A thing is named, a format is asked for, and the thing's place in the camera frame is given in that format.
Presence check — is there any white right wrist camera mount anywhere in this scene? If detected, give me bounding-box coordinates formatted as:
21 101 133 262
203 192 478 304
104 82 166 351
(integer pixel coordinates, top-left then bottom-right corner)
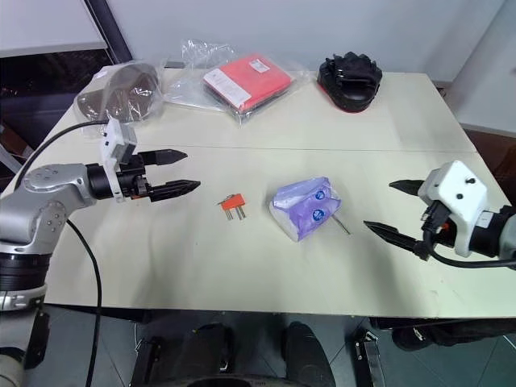
417 160 489 258

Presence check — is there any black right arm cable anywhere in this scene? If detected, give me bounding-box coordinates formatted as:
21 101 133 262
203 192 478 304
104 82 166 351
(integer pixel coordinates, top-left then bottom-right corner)
421 201 516 268

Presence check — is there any white window ledge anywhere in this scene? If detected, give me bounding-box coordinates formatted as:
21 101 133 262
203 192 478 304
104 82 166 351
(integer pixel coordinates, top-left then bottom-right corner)
0 38 112 58

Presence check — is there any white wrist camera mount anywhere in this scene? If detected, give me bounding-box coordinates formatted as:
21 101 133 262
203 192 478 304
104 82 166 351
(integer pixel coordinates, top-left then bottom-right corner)
99 119 138 202
417 160 489 258

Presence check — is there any purple tissue pack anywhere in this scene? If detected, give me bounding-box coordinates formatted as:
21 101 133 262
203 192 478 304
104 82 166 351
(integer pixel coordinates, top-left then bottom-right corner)
268 176 343 243

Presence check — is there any dark rounded shape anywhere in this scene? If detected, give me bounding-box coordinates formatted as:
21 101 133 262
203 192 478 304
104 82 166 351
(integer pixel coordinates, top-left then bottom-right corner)
285 321 336 387

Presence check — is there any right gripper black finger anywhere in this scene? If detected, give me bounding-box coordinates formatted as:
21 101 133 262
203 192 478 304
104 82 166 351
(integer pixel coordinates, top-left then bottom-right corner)
363 219 424 255
389 179 424 198

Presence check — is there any dark vertical post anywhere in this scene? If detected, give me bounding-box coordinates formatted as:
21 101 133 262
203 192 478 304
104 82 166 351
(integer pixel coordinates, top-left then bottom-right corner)
82 0 134 65

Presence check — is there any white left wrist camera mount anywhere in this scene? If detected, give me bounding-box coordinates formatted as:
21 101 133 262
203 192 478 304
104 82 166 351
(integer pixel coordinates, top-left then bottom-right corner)
99 119 138 202

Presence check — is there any brown cap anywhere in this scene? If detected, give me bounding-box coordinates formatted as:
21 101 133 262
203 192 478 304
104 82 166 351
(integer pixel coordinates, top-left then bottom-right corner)
77 64 160 124

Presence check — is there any red flat package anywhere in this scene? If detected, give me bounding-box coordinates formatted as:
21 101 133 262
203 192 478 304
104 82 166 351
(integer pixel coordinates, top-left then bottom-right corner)
201 56 292 112

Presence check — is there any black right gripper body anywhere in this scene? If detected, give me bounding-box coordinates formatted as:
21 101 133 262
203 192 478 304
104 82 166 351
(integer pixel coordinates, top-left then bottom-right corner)
414 199 456 261

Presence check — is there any clear plastic package bag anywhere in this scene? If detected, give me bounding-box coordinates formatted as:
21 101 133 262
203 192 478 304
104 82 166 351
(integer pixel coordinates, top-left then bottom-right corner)
160 38 302 130

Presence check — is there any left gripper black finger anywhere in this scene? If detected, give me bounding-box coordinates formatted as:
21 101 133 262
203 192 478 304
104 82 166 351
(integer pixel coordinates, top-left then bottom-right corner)
139 148 187 167
151 179 202 202

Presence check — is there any red rectangular block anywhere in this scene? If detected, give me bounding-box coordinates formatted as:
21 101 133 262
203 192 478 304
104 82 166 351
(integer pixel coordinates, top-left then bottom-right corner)
217 193 247 211

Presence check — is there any black metal bracket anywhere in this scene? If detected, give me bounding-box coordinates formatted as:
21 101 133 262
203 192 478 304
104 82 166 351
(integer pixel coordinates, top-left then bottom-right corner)
135 338 162 387
353 328 381 387

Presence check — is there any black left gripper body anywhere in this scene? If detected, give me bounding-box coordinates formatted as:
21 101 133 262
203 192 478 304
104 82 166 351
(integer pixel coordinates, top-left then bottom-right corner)
116 155 156 203

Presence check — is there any clear plastic cap bag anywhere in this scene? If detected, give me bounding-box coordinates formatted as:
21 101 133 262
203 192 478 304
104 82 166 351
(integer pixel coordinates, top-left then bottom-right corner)
75 60 165 140

